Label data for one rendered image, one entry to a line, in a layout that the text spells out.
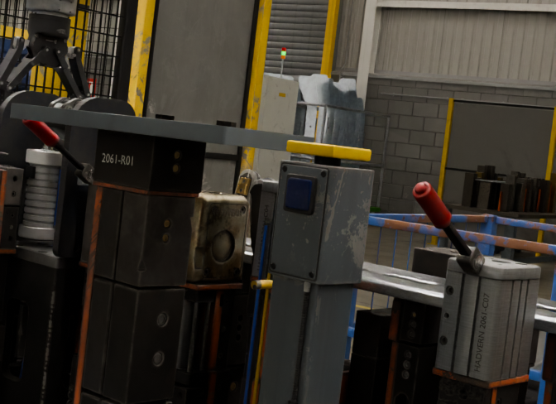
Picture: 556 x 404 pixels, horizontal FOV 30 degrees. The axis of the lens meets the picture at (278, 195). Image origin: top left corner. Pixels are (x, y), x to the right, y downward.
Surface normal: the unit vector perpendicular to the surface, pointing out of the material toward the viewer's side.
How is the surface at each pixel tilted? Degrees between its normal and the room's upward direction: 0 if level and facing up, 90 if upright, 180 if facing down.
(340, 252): 90
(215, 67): 90
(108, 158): 90
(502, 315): 90
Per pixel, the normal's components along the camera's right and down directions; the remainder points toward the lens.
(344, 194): 0.74, 0.12
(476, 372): -0.66, -0.04
